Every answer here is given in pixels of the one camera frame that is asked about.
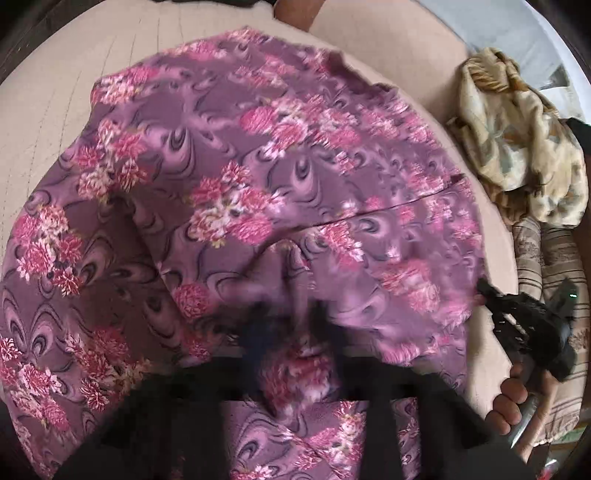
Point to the purple floral garment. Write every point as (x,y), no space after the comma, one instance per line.
(258,184)

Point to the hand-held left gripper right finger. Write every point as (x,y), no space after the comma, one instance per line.
(328,334)

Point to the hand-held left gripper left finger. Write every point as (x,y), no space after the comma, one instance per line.
(258,339)

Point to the light blue sheet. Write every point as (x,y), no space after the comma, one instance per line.
(503,32)

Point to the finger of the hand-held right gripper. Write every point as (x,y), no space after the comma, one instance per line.
(508,336)
(488,291)

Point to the brown striped cushion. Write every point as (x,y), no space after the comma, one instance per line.
(554,258)

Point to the cream floral crumpled cloth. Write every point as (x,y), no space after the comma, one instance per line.
(521,138)

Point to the person's right hand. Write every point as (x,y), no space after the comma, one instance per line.
(510,401)

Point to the brown pillow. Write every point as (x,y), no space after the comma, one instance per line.
(298,14)

